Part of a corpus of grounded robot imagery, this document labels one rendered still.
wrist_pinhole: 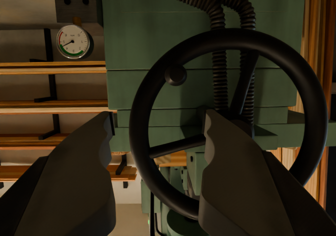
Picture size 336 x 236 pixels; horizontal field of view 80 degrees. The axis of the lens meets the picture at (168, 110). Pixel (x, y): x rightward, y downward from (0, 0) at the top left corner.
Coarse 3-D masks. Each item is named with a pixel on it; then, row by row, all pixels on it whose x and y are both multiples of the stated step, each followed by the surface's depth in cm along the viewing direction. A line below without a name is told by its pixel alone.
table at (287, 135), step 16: (288, 112) 63; (160, 128) 47; (176, 128) 47; (192, 128) 44; (256, 128) 43; (272, 128) 48; (288, 128) 48; (112, 144) 47; (128, 144) 47; (160, 144) 48; (272, 144) 39; (288, 144) 49
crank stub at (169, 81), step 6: (168, 66) 23; (174, 66) 21; (180, 66) 22; (168, 72) 22; (174, 72) 21; (180, 72) 21; (186, 72) 22; (168, 78) 22; (174, 78) 21; (180, 78) 21; (174, 84) 22; (180, 84) 22
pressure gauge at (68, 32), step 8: (72, 24) 37; (80, 24) 40; (64, 32) 37; (72, 32) 37; (80, 32) 38; (56, 40) 37; (64, 40) 38; (80, 40) 38; (88, 40) 38; (64, 48) 38; (72, 48) 38; (80, 48) 38; (88, 48) 38; (72, 56) 38; (80, 56) 38
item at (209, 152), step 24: (216, 120) 11; (216, 144) 9; (240, 144) 9; (216, 168) 8; (240, 168) 8; (264, 168) 8; (216, 192) 7; (240, 192) 7; (264, 192) 7; (216, 216) 6; (240, 216) 6; (264, 216) 6
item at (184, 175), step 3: (180, 168) 71; (183, 168) 61; (186, 168) 61; (180, 171) 71; (183, 171) 61; (186, 171) 61; (180, 174) 71; (183, 174) 61; (186, 174) 61; (183, 177) 62; (186, 177) 61; (183, 180) 62; (186, 180) 62; (183, 183) 62; (186, 183) 62; (183, 186) 62; (186, 186) 62; (186, 189) 62
